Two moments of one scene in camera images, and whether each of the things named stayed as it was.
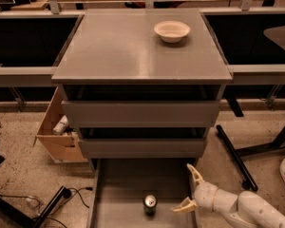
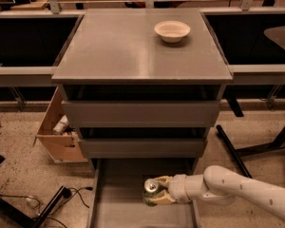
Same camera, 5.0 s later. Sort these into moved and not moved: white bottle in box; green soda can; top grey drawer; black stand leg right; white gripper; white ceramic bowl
Moved: white gripper; green soda can
Not moved: black stand leg right; white bottle in box; white ceramic bowl; top grey drawer
